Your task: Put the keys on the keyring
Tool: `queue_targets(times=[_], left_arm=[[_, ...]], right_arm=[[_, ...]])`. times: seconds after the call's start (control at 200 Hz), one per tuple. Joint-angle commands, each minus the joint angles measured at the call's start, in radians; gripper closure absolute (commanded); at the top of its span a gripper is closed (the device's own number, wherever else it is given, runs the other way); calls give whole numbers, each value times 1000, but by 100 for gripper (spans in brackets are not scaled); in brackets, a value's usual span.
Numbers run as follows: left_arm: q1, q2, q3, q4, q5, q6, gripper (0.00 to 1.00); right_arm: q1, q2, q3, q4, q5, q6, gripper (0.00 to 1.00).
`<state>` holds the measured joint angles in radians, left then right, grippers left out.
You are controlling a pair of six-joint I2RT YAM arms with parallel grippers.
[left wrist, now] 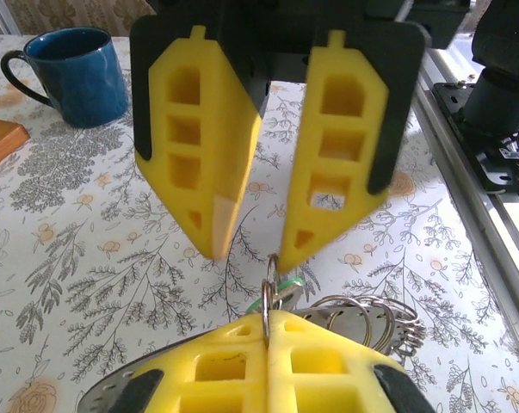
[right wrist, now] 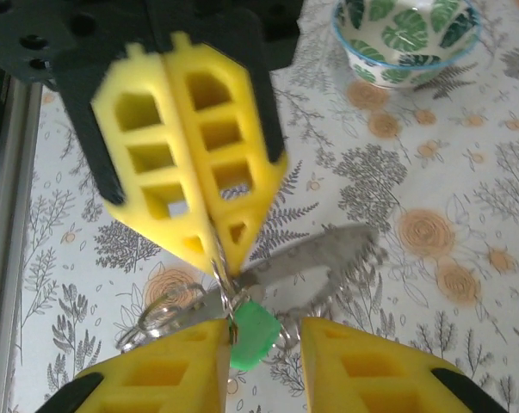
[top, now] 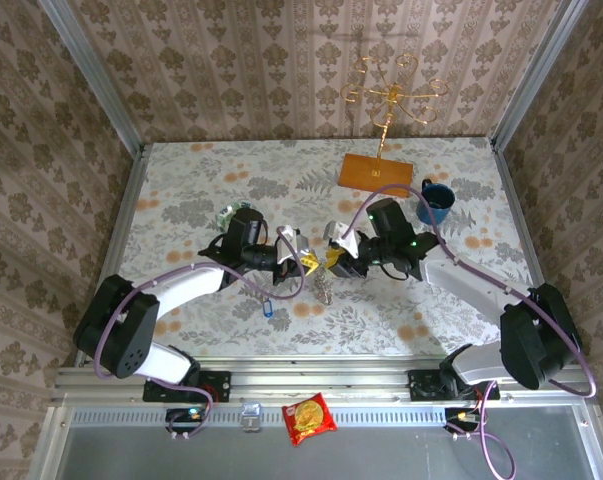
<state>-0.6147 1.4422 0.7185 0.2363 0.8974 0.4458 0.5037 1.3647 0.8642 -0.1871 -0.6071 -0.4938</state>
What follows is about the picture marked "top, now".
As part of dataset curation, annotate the red snack packet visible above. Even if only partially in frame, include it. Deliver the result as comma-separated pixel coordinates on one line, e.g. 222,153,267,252
280,391,339,448

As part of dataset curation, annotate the small controller board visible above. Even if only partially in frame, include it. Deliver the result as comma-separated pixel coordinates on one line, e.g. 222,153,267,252
165,406,208,437
444,406,483,434

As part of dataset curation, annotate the gold stand with wooden base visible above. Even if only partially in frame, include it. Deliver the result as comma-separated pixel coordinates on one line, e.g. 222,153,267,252
337,52,451,199

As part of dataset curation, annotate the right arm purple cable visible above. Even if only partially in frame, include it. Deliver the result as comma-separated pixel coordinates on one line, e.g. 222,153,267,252
344,183,598,480

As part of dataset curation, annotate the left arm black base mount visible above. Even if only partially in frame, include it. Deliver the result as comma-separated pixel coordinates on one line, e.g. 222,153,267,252
141,368,233,404

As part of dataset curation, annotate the slotted grey cable duct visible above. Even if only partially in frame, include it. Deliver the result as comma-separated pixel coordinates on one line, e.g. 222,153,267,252
68,404,448,427

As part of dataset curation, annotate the aluminium corner post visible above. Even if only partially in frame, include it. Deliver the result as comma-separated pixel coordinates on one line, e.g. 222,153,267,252
489,0,591,150
37,0,146,151

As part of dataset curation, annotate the aluminium frame rail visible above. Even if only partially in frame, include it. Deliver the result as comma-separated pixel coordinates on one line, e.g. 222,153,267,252
50,356,598,407

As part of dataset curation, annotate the small silver metal clip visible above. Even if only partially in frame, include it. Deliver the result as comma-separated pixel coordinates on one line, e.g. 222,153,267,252
240,401,263,433

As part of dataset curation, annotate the floral table mat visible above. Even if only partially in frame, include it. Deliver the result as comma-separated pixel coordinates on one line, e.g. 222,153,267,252
96,137,546,359

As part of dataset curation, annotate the blue mug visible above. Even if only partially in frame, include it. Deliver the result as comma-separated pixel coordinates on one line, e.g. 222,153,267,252
415,178,457,227

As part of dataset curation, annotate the leaf pattern bowl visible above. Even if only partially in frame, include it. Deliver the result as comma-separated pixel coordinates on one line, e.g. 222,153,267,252
216,200,256,233

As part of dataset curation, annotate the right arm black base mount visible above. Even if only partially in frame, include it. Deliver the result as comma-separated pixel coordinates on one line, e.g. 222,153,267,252
407,367,502,403

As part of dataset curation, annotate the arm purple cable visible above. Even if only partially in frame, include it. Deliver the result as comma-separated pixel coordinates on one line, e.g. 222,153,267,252
344,183,598,480
94,225,308,442

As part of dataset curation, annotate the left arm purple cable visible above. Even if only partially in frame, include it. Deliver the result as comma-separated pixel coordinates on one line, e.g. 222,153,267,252
94,225,308,442

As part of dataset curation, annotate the left small controller board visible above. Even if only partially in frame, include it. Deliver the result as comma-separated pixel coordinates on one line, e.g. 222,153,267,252
165,406,208,437

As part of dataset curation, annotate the right small controller board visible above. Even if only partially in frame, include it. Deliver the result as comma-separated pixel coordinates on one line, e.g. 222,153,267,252
444,406,483,434

